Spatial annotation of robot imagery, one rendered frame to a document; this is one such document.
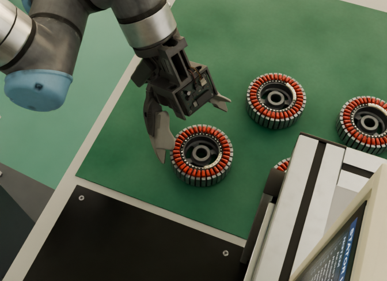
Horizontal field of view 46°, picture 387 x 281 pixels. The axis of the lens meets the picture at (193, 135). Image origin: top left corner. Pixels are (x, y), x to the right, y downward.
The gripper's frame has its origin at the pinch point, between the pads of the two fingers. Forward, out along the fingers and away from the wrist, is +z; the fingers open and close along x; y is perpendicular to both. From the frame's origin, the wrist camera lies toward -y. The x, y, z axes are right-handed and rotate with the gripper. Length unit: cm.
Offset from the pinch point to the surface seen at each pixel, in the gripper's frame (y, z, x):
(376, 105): 14.2, 10.9, 30.4
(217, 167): 4.5, 5.3, -0.4
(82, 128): -97, 37, 3
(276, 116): 4.5, 5.3, 14.9
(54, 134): -102, 35, -6
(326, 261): 47, -23, -17
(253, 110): 0.9, 3.7, 13.0
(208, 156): 1.4, 4.6, 0.4
